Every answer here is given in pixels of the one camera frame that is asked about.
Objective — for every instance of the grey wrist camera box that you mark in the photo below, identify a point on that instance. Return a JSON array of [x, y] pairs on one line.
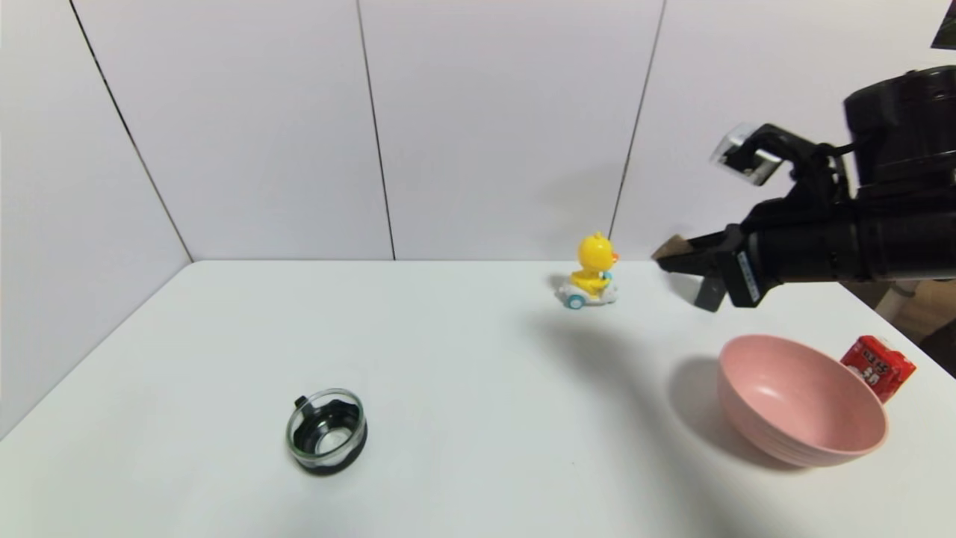
[[736, 155]]

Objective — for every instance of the dark wall picture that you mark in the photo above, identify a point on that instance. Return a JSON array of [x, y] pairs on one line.
[[945, 33]]

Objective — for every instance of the glass lid with black rim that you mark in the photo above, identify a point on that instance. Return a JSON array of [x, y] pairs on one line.
[[327, 461]]

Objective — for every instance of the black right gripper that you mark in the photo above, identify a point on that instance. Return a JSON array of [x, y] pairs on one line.
[[744, 276]]

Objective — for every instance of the red milk carton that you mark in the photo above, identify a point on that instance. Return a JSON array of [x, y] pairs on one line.
[[885, 366]]

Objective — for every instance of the yellow duck toy car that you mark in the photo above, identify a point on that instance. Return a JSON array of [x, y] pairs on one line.
[[592, 261]]

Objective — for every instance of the white desk leg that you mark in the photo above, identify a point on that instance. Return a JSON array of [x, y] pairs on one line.
[[894, 300]]

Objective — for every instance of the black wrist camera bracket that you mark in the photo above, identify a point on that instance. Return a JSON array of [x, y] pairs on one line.
[[810, 179]]

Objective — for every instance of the black pump bottle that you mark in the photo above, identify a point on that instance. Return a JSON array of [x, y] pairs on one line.
[[707, 295]]

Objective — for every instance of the pink bowl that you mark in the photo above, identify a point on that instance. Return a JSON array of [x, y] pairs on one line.
[[803, 403]]

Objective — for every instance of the small wooden cube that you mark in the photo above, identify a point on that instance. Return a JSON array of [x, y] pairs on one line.
[[672, 245]]

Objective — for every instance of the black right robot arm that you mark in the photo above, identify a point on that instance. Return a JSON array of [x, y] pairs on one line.
[[896, 246]]

